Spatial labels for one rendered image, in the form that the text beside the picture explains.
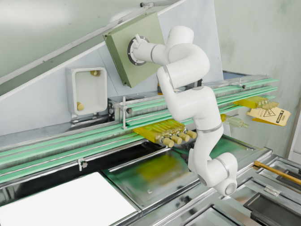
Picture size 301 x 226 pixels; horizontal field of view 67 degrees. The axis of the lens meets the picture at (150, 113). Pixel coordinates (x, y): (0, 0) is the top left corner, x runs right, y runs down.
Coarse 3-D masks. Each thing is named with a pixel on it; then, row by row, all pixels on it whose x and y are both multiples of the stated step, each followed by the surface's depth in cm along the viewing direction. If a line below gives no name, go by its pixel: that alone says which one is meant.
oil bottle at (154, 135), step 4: (136, 128) 126; (140, 128) 123; (144, 128) 121; (148, 128) 120; (152, 128) 120; (136, 132) 127; (140, 132) 124; (144, 132) 121; (148, 132) 118; (152, 132) 116; (156, 132) 116; (160, 132) 116; (144, 136) 122; (148, 136) 119; (152, 136) 116; (156, 136) 114; (160, 136) 114; (164, 136) 116; (152, 140) 117; (156, 140) 115
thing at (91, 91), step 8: (80, 72) 112; (88, 72) 114; (104, 72) 112; (72, 80) 104; (80, 80) 113; (88, 80) 115; (96, 80) 118; (104, 80) 114; (80, 88) 114; (88, 88) 117; (96, 88) 120; (104, 88) 115; (80, 96) 115; (88, 96) 118; (96, 96) 121; (104, 96) 117; (88, 104) 119; (96, 104) 122; (104, 104) 118; (80, 112) 111; (88, 112) 113
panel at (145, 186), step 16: (128, 160) 117; (144, 160) 119; (160, 160) 120; (176, 160) 120; (80, 176) 103; (112, 176) 103; (128, 176) 105; (144, 176) 106; (160, 176) 106; (176, 176) 106; (192, 176) 107; (128, 192) 93; (144, 192) 95; (160, 192) 95; (176, 192) 96; (144, 208) 85; (0, 224) 76; (112, 224) 77
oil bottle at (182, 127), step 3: (165, 120) 133; (168, 120) 133; (171, 120) 133; (174, 120) 134; (171, 123) 129; (174, 123) 129; (177, 123) 129; (180, 123) 129; (177, 126) 126; (180, 126) 125; (183, 126) 125; (186, 126) 127; (180, 129) 125; (183, 129) 124; (183, 132) 125
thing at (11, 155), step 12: (156, 120) 128; (84, 132) 109; (96, 132) 110; (108, 132) 110; (36, 144) 95; (48, 144) 96; (60, 144) 96; (72, 144) 98; (0, 156) 86; (12, 156) 86; (24, 156) 86
